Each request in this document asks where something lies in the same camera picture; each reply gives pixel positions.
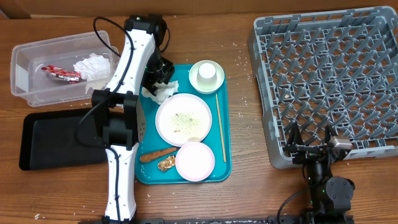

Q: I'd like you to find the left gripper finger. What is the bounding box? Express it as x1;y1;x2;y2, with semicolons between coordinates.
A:
159;74;172;85
144;82;158;96

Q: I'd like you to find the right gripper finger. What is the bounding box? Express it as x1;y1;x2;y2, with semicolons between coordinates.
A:
285;122;304;148
325;124;337;146

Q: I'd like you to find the white tissue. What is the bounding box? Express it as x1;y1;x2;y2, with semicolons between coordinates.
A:
141;81;179;105
73;53;111;82

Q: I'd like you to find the pale green bowl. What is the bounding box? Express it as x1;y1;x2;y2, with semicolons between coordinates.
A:
189;60;225;95

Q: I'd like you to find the white plastic cup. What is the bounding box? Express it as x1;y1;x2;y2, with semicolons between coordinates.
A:
197;62;217;89

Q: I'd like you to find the red foil snack wrapper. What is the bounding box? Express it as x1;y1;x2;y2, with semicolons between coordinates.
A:
40;65;81;84

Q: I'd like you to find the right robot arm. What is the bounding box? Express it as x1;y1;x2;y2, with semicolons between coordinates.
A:
276;123;355;223

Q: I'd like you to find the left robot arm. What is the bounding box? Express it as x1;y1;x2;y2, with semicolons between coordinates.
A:
89;14;175;223

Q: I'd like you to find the grey dishwasher rack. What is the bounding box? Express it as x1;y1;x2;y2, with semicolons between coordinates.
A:
248;6;397;169

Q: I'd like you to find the clear plastic waste bin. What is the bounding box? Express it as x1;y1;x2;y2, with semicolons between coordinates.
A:
10;30;119;107

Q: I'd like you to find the large white plate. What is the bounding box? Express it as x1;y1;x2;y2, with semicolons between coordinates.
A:
155;93;213;147

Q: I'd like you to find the wooden chopstick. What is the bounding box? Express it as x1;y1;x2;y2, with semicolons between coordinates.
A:
215;93;226;163

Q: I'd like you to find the golden crumpled food scrap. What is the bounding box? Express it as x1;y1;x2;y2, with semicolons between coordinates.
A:
157;155;175;172

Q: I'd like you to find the teal plastic serving tray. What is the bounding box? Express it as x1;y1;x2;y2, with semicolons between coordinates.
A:
135;64;232;185

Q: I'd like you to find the small pink bowl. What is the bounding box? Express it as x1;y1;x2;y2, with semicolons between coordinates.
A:
175;142;215;182

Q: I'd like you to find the black plastic tray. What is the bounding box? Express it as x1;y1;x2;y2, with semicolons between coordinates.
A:
19;108;106;170

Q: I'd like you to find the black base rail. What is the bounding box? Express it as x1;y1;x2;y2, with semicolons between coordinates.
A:
134;215;305;224

